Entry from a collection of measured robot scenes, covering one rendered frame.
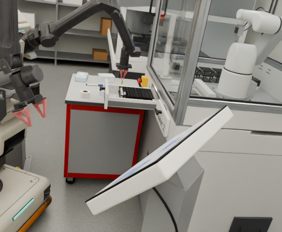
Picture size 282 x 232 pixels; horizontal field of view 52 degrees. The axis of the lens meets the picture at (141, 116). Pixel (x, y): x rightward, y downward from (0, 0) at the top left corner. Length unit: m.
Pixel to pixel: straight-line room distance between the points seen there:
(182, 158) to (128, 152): 1.57
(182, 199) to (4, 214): 1.20
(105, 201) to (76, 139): 1.43
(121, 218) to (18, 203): 0.74
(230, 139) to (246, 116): 0.15
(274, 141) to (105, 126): 1.15
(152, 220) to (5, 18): 0.86
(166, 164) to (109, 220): 1.56
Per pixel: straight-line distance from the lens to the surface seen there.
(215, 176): 1.71
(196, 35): 1.33
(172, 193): 0.91
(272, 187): 1.93
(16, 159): 2.55
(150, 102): 1.84
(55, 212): 2.25
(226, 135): 1.58
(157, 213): 0.98
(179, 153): 0.73
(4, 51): 1.18
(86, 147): 2.24
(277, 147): 1.77
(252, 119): 1.60
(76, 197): 2.36
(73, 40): 5.99
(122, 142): 2.23
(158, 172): 0.66
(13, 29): 1.17
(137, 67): 2.72
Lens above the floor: 1.55
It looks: 24 degrees down
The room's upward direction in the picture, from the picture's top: 9 degrees clockwise
